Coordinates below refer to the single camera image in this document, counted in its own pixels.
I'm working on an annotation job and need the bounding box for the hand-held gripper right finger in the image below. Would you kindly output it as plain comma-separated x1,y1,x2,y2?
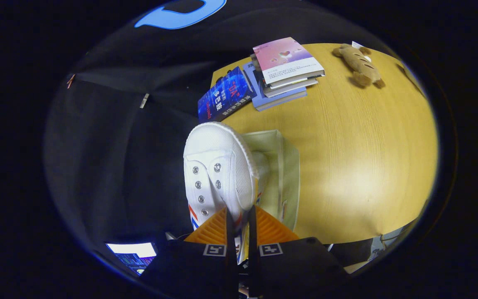
247,205,349,299

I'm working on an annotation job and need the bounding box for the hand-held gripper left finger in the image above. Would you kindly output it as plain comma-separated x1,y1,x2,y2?
139,207,240,299

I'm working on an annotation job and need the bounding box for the pale green fabric storage box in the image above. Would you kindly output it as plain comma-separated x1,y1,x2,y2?
239,130,302,232

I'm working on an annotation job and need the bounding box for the computer screen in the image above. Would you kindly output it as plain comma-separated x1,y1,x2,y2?
105,242,158,275

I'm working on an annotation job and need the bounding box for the dark blue book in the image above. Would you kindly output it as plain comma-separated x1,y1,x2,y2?
198,66,257,124

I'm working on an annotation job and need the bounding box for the grey book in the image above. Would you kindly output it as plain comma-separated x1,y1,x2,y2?
251,54,318,98

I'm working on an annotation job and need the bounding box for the pink cover book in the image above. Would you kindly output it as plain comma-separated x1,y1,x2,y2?
253,37,325,86

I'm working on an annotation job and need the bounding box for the brown plush toy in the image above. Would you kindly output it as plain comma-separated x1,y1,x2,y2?
332,44,385,88

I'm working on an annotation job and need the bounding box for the small white card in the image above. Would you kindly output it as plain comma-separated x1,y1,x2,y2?
351,41,372,63

